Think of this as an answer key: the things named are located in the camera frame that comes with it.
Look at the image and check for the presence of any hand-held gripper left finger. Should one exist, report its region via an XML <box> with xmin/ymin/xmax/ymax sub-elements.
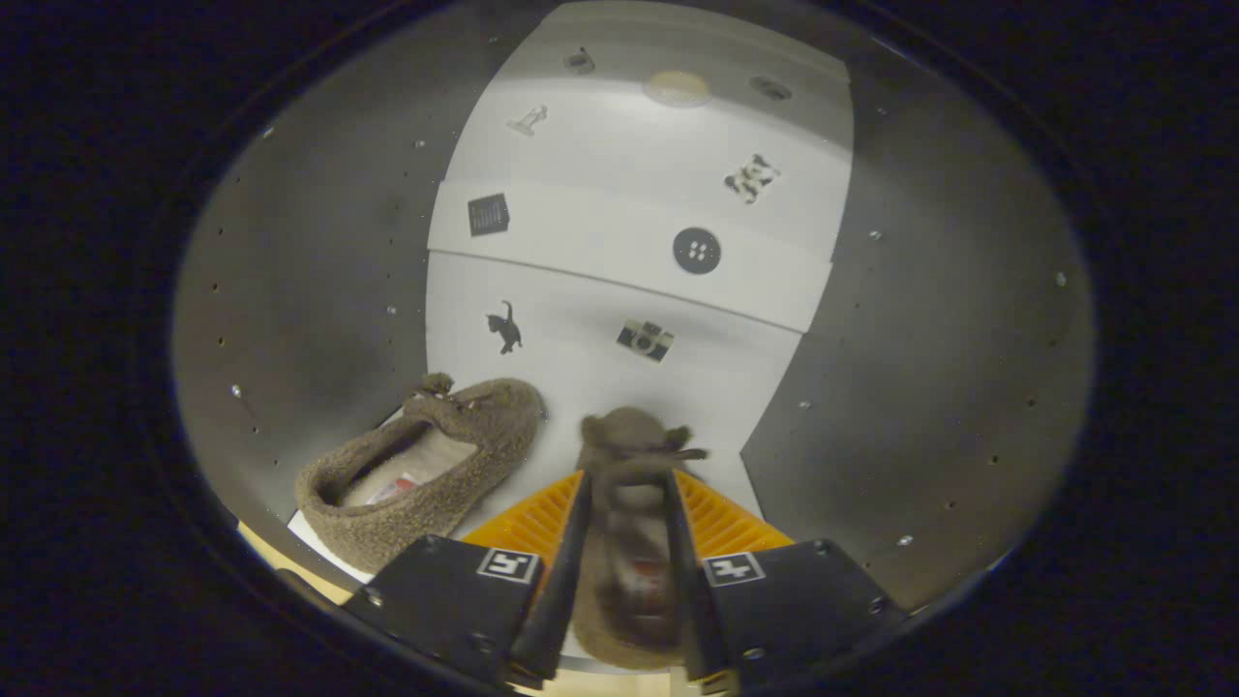
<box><xmin>344</xmin><ymin>470</ymin><xmax>593</xmax><ymax>690</ymax></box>

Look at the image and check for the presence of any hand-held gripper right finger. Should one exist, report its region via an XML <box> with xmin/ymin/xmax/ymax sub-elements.
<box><xmin>663</xmin><ymin>470</ymin><xmax>906</xmax><ymax>693</ymax></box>

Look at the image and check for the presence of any brown fuzzy shoe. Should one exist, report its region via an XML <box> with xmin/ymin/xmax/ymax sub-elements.
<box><xmin>571</xmin><ymin>407</ymin><xmax>710</xmax><ymax>671</ymax></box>
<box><xmin>295</xmin><ymin>373</ymin><xmax>545</xmax><ymax>577</ymax></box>

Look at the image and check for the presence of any grey shoe cabinet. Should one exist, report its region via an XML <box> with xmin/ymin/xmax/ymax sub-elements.
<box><xmin>174</xmin><ymin>0</ymin><xmax>1095</xmax><ymax>669</ymax></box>

